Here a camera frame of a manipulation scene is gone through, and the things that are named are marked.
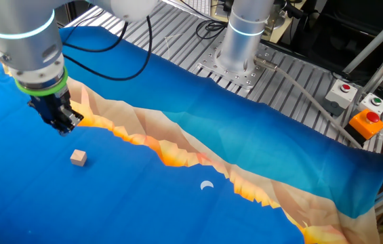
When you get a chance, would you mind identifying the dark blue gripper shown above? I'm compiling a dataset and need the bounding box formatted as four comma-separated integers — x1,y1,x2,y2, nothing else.
27,87,85,136

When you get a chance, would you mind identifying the small wooden block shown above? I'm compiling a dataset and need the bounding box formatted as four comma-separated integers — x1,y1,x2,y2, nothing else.
70,149,88,167

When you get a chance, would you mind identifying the white keyboard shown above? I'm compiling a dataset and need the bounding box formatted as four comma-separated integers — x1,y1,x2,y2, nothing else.
181,0,213,16

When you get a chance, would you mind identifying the blue mountain print cloth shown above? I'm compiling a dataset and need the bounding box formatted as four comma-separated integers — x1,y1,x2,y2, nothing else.
0,26,383,244

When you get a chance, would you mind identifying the grey box red button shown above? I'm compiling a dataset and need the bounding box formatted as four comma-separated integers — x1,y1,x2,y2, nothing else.
323,79,359,117

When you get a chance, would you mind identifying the orange emergency stop box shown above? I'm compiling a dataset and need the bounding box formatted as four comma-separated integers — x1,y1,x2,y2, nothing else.
344,108,383,145

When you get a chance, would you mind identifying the white box green button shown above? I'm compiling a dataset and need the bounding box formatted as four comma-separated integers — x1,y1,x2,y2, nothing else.
357,91,383,118

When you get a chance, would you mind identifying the green gripper adapter ring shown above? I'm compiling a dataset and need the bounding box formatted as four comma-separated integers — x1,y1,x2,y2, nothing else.
14,66,70,98

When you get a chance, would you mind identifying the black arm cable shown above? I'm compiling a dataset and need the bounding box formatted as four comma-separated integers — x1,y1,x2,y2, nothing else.
60,15,154,82

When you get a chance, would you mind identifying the black cable bundle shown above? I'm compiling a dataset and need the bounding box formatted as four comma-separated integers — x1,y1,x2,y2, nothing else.
177,0,235,41

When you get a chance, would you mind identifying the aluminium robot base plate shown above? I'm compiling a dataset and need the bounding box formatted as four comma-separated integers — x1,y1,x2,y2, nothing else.
197,42,270,91

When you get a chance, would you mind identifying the grey corrugated hose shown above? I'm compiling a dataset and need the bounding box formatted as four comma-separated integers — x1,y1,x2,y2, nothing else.
254,56,364,150

